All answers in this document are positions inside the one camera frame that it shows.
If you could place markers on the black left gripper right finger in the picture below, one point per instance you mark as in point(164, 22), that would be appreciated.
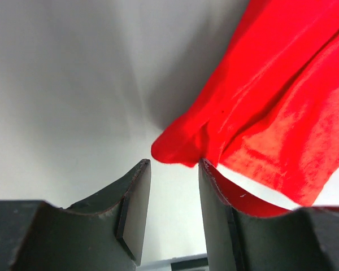
point(244, 232)

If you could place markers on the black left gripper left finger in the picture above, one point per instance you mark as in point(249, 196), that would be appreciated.
point(104, 231)

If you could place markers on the red t shirt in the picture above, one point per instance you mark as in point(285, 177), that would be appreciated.
point(270, 110)

